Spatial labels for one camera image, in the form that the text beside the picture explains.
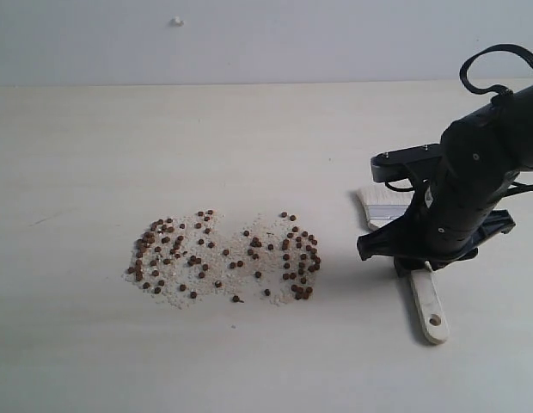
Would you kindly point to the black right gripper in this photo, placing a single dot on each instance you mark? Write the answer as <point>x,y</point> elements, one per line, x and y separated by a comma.
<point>446,221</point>

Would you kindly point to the wooden paint brush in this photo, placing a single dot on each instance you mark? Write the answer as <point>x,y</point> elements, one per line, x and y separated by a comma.
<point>381,206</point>

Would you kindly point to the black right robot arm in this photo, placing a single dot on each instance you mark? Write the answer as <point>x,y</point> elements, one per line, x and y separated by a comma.
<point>495,139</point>

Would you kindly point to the brown beads and crumbs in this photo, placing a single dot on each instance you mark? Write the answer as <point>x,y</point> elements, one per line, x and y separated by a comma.
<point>187,259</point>

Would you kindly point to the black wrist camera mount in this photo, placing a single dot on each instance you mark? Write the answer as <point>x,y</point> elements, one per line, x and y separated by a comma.
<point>415,164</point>

